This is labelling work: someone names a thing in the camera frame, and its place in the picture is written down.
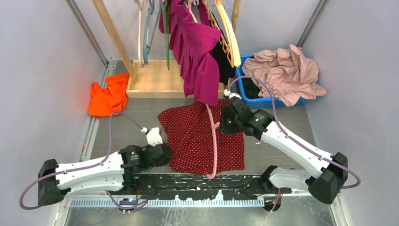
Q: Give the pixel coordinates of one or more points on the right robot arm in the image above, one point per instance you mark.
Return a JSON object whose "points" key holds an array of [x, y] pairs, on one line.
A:
{"points": [[323, 174]]}

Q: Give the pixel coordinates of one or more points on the black garment in bin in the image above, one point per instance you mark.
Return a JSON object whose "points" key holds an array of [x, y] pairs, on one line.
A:
{"points": [[251, 90]]}

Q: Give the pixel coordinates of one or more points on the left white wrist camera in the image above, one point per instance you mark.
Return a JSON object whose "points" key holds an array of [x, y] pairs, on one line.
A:
{"points": [[154, 137]]}

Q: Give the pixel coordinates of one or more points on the orange garment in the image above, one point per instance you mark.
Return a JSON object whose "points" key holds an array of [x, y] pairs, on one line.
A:
{"points": [[113, 97]]}

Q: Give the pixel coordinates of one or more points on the light blue hanger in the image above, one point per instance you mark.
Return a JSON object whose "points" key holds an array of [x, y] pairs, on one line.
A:
{"points": [[226, 8]]}

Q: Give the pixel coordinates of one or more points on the pink plastic hanger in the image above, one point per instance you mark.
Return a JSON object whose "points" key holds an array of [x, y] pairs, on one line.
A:
{"points": [[214, 126]]}

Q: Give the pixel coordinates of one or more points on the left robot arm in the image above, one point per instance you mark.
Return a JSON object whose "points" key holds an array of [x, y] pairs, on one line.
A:
{"points": [[116, 174]]}

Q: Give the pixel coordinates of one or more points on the magenta skirt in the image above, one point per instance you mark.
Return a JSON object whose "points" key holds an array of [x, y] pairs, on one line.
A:
{"points": [[191, 44]]}

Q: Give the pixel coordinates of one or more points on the blue plastic bin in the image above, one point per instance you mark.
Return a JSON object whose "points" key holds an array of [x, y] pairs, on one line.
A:
{"points": [[252, 103]]}

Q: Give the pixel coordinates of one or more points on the light wooden hanger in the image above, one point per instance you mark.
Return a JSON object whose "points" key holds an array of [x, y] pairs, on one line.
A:
{"points": [[232, 44]]}

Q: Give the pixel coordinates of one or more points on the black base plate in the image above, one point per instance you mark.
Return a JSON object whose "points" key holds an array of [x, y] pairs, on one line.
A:
{"points": [[151, 186]]}

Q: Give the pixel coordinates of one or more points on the aluminium rail frame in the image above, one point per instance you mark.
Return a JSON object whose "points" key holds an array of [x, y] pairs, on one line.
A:
{"points": [[128, 201]]}

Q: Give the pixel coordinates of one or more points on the pink garment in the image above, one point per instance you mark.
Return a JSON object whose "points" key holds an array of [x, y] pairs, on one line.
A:
{"points": [[288, 74]]}

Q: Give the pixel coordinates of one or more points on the teal blue hanger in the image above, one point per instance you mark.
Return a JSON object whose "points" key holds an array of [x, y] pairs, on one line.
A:
{"points": [[154, 9]]}

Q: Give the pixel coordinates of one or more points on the cream hanger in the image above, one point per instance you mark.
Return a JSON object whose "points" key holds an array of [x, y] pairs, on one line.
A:
{"points": [[140, 5]]}

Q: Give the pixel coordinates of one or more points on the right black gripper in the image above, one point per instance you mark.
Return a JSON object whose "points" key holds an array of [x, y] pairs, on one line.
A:
{"points": [[223, 127]]}

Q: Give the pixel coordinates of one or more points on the black skirt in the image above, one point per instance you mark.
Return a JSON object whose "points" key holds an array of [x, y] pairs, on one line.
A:
{"points": [[226, 71]]}

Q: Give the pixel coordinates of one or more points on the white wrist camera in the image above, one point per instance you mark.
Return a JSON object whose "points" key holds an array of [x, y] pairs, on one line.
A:
{"points": [[154, 137], [228, 94]]}

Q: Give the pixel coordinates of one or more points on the wooden hanger rack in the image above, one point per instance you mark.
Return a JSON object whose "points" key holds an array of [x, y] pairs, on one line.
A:
{"points": [[154, 79]]}

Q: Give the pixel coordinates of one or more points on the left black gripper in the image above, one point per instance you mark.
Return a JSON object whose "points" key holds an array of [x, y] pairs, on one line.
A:
{"points": [[163, 164]]}

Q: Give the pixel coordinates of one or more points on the green hanger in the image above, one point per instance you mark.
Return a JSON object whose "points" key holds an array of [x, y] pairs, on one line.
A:
{"points": [[165, 19]]}

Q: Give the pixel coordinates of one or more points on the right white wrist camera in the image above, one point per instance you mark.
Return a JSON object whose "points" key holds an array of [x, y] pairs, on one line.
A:
{"points": [[228, 94]]}

